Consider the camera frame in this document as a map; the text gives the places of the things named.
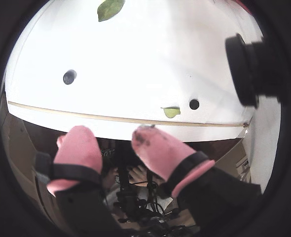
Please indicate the pink padded gripper finger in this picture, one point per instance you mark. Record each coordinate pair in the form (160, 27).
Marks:
(165, 155)
(77, 153)

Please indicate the dark blueberry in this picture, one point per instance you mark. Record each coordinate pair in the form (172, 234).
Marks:
(68, 77)
(194, 104)

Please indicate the operator bare hand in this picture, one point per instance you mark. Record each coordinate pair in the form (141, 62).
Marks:
(138, 174)

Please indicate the black white patterned garment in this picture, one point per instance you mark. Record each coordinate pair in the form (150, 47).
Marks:
(107, 153)

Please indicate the thin light wooden strip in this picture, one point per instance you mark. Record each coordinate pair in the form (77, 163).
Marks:
(86, 115)

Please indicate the pale green leaf with stem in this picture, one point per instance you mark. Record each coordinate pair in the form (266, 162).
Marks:
(171, 112)

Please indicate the black vertical stand pole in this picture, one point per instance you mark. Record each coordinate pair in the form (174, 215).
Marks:
(123, 177)

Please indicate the dark green pointed leaf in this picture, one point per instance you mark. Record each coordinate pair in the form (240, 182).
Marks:
(109, 10)

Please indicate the black wrist camera circuit board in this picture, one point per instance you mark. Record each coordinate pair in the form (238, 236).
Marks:
(251, 71)

